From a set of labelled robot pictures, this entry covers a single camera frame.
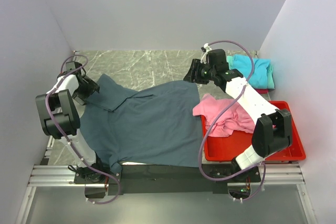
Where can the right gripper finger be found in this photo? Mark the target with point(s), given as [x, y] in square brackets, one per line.
[196, 65]
[191, 76]

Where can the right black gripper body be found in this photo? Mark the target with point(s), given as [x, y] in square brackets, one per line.
[196, 70]

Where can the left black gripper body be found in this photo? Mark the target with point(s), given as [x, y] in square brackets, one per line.
[88, 87]

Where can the slate blue t shirt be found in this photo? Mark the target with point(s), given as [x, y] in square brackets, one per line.
[152, 126]

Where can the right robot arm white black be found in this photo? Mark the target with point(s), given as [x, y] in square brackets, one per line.
[238, 87]

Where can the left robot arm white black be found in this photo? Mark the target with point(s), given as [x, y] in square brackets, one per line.
[60, 119]

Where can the cyan folded t shirt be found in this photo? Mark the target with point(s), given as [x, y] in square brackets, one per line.
[249, 70]

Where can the crimson folded t shirt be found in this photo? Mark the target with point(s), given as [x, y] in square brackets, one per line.
[262, 91]

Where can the pink t shirt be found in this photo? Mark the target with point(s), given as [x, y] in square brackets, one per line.
[234, 119]

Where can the teal green folded t shirt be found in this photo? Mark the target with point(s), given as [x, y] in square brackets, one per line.
[271, 77]

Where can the red plastic bin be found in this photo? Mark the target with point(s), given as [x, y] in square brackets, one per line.
[294, 150]

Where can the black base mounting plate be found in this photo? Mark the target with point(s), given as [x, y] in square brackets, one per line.
[142, 179]

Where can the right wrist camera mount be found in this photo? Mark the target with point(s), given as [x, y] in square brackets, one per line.
[205, 49]

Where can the aluminium extrusion rail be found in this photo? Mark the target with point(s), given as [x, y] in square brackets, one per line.
[52, 197]

